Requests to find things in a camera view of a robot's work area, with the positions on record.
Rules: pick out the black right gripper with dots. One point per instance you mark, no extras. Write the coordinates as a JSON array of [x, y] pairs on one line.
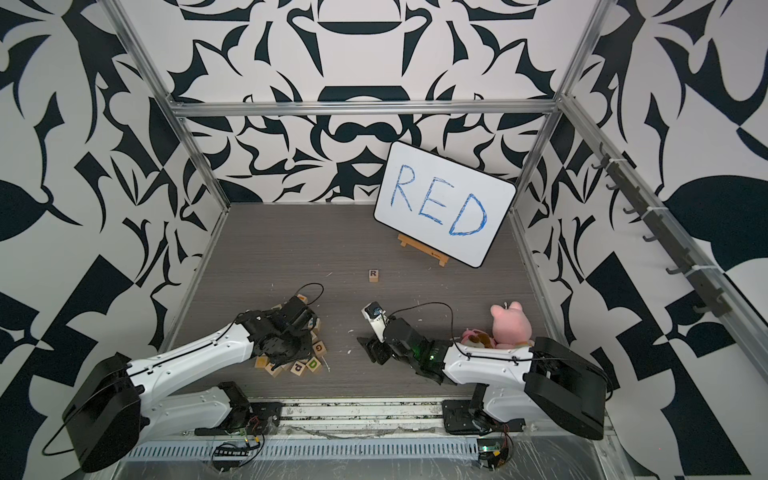
[[372, 346]]

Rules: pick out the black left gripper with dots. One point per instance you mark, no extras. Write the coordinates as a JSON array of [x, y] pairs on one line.
[[308, 349]]

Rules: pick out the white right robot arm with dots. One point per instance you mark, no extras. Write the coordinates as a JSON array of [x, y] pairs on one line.
[[541, 380]]

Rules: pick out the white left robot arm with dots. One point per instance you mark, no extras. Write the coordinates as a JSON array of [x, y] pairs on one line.
[[124, 402]]

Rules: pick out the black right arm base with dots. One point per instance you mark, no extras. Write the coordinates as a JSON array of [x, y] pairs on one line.
[[461, 418]]

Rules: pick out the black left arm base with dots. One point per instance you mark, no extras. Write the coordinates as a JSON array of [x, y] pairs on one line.
[[257, 419]]

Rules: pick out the wooden block letter I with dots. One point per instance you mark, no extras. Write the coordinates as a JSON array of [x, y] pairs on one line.
[[274, 370]]

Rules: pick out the wooden block letter G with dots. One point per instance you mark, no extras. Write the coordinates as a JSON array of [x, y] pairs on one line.
[[319, 348]]

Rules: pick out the white whiteboard reading RED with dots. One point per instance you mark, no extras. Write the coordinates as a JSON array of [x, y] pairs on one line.
[[445, 205]]

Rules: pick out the wooden block blue P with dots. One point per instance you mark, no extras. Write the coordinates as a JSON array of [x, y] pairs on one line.
[[298, 368]]

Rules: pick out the wooden easel stand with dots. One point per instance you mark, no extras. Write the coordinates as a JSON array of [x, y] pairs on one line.
[[406, 241]]

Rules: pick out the pink plush pig toy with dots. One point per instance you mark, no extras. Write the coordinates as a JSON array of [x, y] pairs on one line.
[[511, 327]]

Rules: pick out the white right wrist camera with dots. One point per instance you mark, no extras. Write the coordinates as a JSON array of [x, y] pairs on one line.
[[375, 315]]

